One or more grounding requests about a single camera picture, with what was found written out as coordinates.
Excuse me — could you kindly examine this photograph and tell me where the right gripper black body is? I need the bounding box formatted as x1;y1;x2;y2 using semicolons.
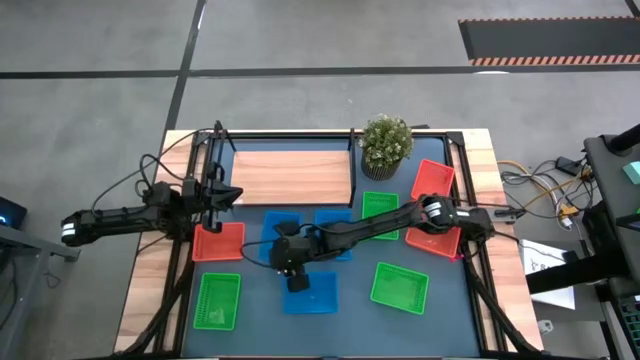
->
269;220;321;294

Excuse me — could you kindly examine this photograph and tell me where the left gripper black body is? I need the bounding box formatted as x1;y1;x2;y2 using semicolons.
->
196;162;224;235

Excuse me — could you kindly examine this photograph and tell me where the blue plastic mesh basket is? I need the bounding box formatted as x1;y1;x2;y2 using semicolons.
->
313;208;354;263
281;270;340;316
258;209;305;265

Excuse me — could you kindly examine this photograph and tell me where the red-orange plastic mesh basket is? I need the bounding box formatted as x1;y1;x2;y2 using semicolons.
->
191;221;247;263
410;158;457;202
404;225;463;260

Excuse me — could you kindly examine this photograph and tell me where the green plastic mesh basket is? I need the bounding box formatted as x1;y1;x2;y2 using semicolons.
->
369;261;431;317
361;190;401;242
192;271;243;332

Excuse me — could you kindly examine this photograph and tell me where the blue-grey table mat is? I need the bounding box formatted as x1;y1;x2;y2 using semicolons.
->
182;135;482;359

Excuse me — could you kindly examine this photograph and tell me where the potted plant with white flowers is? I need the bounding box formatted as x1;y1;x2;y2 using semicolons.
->
357;113;416;182

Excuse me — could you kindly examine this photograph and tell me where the grey metal desk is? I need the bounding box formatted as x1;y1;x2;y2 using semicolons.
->
0;223;81;346

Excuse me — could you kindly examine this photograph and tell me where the dark device with blue light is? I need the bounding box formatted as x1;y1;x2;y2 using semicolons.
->
0;196;29;230

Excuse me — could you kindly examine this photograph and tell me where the white paper sheet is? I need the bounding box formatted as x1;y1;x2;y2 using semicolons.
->
519;238;577;311

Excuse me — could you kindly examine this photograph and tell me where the black stand bar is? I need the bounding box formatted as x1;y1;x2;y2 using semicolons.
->
525;252;631;295

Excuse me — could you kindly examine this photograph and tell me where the black power adapter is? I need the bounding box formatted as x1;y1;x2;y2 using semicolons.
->
555;156;582;177

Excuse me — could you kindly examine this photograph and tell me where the dark grey side table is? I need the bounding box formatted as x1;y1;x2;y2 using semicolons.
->
582;132;640;286

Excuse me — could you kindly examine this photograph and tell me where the black floor mat striped edge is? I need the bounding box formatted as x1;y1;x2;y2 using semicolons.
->
458;16;640;67

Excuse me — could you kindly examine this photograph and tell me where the black pole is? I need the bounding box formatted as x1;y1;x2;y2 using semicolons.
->
607;123;640;154

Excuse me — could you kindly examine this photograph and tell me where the wooden shelf with black frame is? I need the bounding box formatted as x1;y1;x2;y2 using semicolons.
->
212;119;357;210

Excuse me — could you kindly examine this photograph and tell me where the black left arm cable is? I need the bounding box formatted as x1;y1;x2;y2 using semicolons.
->
91;127;221;216

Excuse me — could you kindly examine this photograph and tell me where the black metal rig frame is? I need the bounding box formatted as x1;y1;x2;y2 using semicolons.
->
117;127;544;360

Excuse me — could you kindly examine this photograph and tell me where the black floor cable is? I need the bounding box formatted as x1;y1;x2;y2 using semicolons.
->
499;158;594;221

